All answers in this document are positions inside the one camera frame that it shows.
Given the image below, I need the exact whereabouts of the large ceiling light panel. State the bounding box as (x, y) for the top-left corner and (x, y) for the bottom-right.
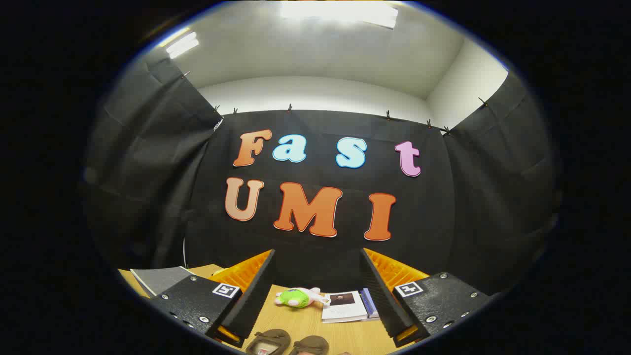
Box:
(281, 2), (399, 29)

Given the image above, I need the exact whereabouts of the black backdrop cloth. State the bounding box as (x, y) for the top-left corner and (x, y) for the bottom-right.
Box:
(84, 47), (562, 296)

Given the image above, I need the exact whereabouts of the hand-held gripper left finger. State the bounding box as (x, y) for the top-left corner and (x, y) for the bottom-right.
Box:
(148, 249), (277, 348)

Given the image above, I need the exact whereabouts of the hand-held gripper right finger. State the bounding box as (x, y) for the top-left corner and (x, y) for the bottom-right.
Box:
(359, 248), (493, 348)

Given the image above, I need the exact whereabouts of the brown fuzzy shoe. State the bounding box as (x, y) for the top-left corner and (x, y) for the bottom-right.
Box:
(245, 329), (291, 355)
(291, 335), (330, 355)

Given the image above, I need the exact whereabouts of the green and pink plush toy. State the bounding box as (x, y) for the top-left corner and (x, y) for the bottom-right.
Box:
(275, 287), (331, 309)

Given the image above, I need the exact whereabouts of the blue book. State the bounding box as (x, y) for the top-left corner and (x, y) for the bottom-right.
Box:
(360, 288), (380, 319)

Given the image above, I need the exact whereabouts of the white book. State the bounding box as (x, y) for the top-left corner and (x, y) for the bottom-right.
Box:
(321, 291), (369, 323)

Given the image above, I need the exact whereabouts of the small ceiling light panel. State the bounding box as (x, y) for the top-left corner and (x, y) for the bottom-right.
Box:
(165, 32), (199, 60)

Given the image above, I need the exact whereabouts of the grey fabric storage box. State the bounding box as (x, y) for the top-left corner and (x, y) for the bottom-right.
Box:
(129, 266), (198, 298)

